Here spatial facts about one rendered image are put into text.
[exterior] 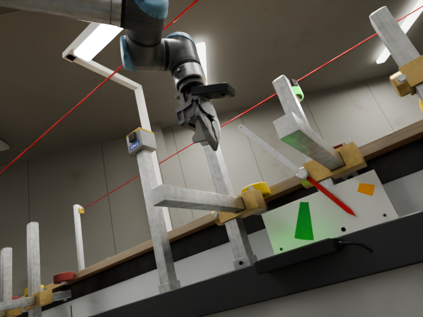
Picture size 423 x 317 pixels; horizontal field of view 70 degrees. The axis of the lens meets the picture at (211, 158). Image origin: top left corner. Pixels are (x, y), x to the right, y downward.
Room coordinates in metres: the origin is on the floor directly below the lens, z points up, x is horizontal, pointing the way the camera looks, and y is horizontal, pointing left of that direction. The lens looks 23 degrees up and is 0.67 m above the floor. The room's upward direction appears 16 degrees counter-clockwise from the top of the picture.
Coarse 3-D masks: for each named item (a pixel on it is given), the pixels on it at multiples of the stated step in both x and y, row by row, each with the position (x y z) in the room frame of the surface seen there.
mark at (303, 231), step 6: (300, 204) 0.67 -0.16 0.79; (306, 204) 0.66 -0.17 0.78; (300, 210) 0.67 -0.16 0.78; (306, 210) 0.67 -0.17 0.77; (300, 216) 0.67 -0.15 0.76; (306, 216) 0.67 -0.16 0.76; (300, 222) 0.68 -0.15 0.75; (306, 222) 0.67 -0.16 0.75; (300, 228) 0.68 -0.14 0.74; (306, 228) 0.67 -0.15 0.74; (300, 234) 0.68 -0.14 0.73; (306, 234) 0.68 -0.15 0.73; (312, 234) 0.67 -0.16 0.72
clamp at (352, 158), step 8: (352, 144) 0.60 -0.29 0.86; (344, 152) 0.61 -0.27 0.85; (352, 152) 0.60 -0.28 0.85; (360, 152) 0.63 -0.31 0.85; (312, 160) 0.64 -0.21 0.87; (344, 160) 0.61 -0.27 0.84; (352, 160) 0.60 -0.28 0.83; (360, 160) 0.60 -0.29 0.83; (304, 168) 0.65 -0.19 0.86; (312, 168) 0.64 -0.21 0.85; (320, 168) 0.64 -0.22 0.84; (344, 168) 0.61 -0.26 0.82; (352, 168) 0.62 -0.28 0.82; (360, 168) 0.63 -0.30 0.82; (312, 176) 0.65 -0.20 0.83; (320, 176) 0.64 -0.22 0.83; (328, 176) 0.63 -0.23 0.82; (336, 176) 0.65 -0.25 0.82; (304, 184) 0.67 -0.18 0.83
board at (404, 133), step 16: (416, 128) 0.68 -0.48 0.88; (368, 144) 0.73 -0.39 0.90; (384, 144) 0.72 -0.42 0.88; (400, 144) 0.73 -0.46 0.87; (272, 192) 0.87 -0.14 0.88; (288, 192) 0.90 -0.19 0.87; (192, 224) 1.03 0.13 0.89; (208, 224) 1.02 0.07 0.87; (128, 256) 1.19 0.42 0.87; (80, 272) 1.35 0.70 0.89; (96, 272) 1.36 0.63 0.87; (48, 288) 1.48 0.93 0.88
